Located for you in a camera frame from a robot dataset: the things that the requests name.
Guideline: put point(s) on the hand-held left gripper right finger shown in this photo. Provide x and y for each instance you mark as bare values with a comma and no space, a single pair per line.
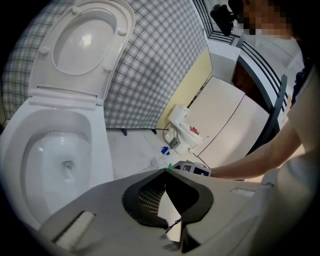
225,205

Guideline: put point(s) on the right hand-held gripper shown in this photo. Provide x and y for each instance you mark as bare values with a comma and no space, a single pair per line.
197,171

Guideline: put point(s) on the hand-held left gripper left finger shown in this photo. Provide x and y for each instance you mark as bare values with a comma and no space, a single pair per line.
107,212

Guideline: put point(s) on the person's right forearm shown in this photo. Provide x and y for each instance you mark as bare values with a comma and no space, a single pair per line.
262,155

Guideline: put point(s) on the green bottle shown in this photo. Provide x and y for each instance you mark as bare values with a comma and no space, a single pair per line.
170,165

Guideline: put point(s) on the thin white stick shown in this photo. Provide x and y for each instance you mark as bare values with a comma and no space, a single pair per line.
203,138

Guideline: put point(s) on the grey perforated block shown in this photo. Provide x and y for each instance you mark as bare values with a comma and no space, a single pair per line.
174,142

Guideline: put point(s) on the blue crumpled cloth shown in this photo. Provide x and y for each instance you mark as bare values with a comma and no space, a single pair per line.
164,150

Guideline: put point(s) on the red cloth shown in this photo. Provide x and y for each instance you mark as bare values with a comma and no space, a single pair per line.
194,130

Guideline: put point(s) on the black panel foot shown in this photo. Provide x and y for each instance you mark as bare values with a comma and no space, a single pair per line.
124,132
153,130

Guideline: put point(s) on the yellow partition panel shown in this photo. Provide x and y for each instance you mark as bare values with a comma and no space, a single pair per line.
192,82

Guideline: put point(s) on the white pillar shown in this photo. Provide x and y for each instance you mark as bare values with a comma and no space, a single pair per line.
222,57

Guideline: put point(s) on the grey plaid cloth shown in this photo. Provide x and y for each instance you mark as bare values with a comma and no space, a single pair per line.
155,62

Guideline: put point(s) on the black railing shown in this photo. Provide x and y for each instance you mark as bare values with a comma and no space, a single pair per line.
265,72

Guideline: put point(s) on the person's dark shirt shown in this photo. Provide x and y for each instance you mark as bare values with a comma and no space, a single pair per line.
300,82

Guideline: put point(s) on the person's head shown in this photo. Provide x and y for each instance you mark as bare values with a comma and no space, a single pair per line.
267,15

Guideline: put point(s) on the black head camera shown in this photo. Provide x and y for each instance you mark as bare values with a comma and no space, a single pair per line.
223,18

